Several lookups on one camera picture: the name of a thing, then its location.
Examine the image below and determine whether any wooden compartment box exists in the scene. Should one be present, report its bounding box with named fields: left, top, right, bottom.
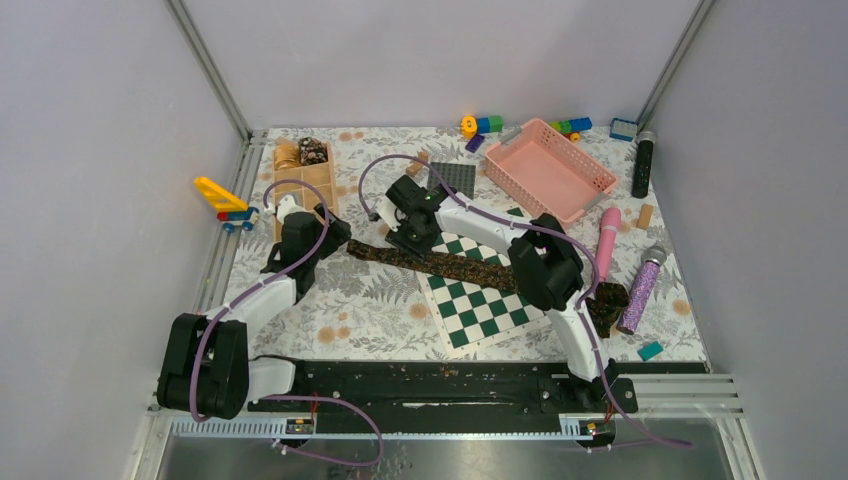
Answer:
left=272, top=142, right=340, bottom=243

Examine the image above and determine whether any black key-patterned necktie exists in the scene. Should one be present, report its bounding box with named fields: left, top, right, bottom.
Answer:
left=347, top=240, right=630, bottom=338

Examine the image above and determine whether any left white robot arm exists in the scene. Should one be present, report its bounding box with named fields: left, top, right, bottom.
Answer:
left=156, top=204, right=352, bottom=422

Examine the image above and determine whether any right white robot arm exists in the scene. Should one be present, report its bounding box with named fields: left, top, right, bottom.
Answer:
left=370, top=176, right=614, bottom=412

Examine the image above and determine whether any small wooden arch block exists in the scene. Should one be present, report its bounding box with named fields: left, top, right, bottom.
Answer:
left=405, top=151, right=429, bottom=178

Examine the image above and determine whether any grey studded baseplate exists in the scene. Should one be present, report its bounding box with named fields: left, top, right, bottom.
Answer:
left=426, top=162, right=477, bottom=199

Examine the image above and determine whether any yellow toy ladder vehicle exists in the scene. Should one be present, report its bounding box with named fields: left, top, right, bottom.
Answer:
left=193, top=176, right=259, bottom=233

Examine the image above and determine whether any rolled golden tie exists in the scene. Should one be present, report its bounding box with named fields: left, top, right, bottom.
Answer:
left=273, top=145, right=302, bottom=171

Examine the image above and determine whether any rolled floral black tie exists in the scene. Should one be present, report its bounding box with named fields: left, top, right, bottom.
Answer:
left=298, top=137, right=329, bottom=166

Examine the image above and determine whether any purple toy brick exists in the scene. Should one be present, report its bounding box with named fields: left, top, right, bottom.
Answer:
left=465, top=133, right=485, bottom=153

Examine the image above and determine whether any yellow round toy block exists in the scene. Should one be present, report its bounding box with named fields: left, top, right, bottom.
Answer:
left=460, top=115, right=478, bottom=139

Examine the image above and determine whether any green toy brick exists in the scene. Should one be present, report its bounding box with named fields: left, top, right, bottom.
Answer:
left=488, top=115, right=503, bottom=133

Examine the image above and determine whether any pink perforated plastic basket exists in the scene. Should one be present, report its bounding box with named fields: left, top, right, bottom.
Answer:
left=484, top=118, right=619, bottom=229

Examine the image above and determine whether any green white chessboard mat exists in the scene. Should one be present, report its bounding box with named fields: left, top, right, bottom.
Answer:
left=413, top=206, right=554, bottom=353

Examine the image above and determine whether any multicolour toy brick train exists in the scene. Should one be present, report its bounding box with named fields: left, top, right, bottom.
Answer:
left=548, top=117, right=593, bottom=142

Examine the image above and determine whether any pink toy microphone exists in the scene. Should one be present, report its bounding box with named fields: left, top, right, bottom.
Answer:
left=595, top=207, right=621, bottom=282

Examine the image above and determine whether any blue grey toy brick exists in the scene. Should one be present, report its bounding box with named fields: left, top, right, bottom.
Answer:
left=609, top=118, right=639, bottom=142

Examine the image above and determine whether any small wooden rectangular block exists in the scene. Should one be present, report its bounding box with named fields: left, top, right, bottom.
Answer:
left=636, top=204, right=654, bottom=230

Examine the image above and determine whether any black toy microphone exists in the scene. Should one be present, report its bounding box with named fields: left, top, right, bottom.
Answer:
left=631, top=130, right=657, bottom=199

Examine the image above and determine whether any purple glitter toy microphone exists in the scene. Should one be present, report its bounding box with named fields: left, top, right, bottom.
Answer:
left=617, top=245, right=668, bottom=335

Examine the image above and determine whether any teal small block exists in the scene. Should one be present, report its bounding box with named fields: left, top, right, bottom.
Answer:
left=638, top=341, right=664, bottom=362

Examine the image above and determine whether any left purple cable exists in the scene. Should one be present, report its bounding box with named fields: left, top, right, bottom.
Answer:
left=189, top=178, right=386, bottom=468

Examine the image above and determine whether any purple cable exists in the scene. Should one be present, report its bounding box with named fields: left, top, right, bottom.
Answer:
left=357, top=154, right=696, bottom=453
left=189, top=178, right=386, bottom=468

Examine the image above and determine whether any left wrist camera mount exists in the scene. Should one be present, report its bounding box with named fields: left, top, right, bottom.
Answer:
left=265, top=192, right=307, bottom=224

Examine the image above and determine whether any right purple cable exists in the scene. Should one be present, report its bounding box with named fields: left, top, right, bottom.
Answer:
left=357, top=154, right=696, bottom=453

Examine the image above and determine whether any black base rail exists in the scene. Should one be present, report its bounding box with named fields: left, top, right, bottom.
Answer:
left=248, top=357, right=709, bottom=436

